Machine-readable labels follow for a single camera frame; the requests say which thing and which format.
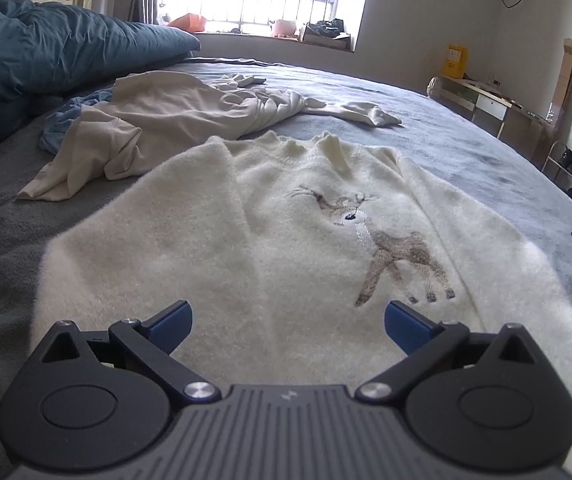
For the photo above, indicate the grey bed blanket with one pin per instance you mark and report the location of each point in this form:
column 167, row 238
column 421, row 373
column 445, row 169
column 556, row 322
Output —
column 430, row 134

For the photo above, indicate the blue garment under shirt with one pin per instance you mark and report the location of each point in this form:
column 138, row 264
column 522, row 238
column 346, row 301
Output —
column 57, row 123

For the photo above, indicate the cream thin shirt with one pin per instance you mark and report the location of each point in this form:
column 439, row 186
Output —
column 154, row 116

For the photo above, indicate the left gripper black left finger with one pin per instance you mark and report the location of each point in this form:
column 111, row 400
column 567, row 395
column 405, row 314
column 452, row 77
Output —
column 129, row 363

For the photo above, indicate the cardboard box on windowsill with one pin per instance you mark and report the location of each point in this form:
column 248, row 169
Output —
column 328, row 34

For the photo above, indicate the orange bag on windowsill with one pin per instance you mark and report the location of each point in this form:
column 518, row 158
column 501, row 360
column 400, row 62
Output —
column 190, row 22

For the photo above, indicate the white fluffy deer sweater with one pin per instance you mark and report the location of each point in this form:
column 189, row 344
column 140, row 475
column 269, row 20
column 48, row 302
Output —
column 289, row 251

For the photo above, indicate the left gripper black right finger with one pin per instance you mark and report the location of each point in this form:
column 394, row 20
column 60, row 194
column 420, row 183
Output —
column 430, row 348

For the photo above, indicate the white wooden desk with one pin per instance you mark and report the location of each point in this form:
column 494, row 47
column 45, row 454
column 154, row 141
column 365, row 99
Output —
column 504, row 118

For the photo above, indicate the yellow box on desk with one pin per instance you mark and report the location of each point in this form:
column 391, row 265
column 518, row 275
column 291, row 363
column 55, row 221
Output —
column 455, row 61

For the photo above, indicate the tall cardboard piece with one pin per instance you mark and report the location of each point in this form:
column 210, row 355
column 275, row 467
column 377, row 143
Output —
column 563, row 84

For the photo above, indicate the pink pot on windowsill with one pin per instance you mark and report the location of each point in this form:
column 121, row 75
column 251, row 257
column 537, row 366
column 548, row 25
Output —
column 283, row 29

